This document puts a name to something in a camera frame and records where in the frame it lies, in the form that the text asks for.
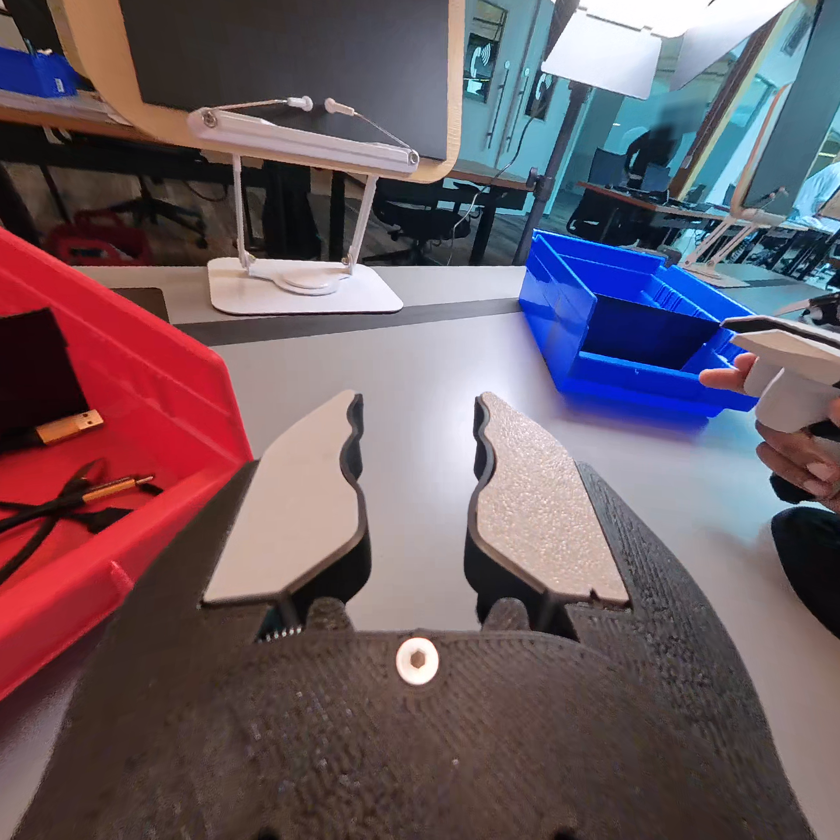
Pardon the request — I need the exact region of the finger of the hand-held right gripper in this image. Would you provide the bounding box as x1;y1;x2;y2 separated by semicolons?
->
730;330;840;395
720;314;840;349

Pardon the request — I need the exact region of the dark-legged wooden table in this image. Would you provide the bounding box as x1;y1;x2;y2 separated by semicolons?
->
0;88;198;147

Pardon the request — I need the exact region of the black textured wrist pad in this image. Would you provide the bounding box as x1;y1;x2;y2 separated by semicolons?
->
770;507;840;639

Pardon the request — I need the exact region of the blue plastic bin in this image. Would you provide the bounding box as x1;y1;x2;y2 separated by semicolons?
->
518;228;762;417

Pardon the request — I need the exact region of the black board with wooden edge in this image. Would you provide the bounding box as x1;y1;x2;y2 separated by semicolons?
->
731;0;840;219
52;0;468;186

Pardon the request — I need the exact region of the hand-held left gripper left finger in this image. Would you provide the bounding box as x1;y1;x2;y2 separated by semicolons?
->
202;390;372;606

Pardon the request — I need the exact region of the small blue bin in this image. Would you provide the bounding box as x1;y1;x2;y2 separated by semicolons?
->
0;46;81;101

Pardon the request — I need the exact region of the studio light on stand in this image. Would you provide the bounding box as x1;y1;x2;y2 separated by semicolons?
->
512;0;798;266

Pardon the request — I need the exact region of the person's right hand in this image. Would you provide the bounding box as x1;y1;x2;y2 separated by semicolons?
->
697;353;840;514

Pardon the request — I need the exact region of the tangle of black cables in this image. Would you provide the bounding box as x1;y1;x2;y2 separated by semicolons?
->
0;458;132;586

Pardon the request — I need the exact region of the white board stand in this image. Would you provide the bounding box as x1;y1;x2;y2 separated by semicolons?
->
187;95;421;317

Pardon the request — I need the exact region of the red plastic bin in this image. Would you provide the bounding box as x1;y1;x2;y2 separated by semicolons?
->
0;226;256;703

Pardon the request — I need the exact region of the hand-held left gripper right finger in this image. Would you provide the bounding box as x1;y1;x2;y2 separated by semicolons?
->
462;391;632;608

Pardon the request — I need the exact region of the red bag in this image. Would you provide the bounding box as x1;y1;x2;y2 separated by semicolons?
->
49;211;153;266

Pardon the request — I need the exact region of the wooden board stand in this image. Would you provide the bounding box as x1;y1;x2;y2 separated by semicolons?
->
678;189;788;290

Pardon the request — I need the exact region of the black office chair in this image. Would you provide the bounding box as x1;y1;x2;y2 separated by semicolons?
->
373;178;475;265

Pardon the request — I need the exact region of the black cable with gold plug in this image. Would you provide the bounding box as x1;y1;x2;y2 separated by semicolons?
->
0;409;106;454

